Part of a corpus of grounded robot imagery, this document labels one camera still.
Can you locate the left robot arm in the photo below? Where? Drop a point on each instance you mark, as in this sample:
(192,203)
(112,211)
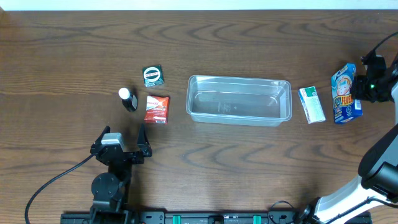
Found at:
(111,189)

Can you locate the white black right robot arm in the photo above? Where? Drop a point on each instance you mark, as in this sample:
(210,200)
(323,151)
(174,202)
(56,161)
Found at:
(376,182)

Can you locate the dark bottle white cap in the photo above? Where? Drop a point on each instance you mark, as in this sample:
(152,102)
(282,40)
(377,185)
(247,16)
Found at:
(128,99)

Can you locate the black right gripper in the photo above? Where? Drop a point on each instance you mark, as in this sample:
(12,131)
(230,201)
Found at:
(362,88)

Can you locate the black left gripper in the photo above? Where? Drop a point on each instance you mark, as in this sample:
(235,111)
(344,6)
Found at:
(144,148)

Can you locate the clear plastic container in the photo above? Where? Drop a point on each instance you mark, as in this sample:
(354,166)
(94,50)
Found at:
(239,101)

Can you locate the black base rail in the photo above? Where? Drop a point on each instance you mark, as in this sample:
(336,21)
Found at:
(177,218)

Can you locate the blue Cool Fever box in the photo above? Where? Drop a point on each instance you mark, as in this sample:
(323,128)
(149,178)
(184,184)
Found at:
(345,108)

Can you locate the green Zam-Buk box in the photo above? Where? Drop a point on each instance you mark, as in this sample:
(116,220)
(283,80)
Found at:
(153,75)

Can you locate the red Panadol ActiFast packet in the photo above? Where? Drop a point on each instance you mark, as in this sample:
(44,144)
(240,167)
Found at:
(157,109)

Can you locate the white green medicine box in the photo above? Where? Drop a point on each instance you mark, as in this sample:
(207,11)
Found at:
(311,105)

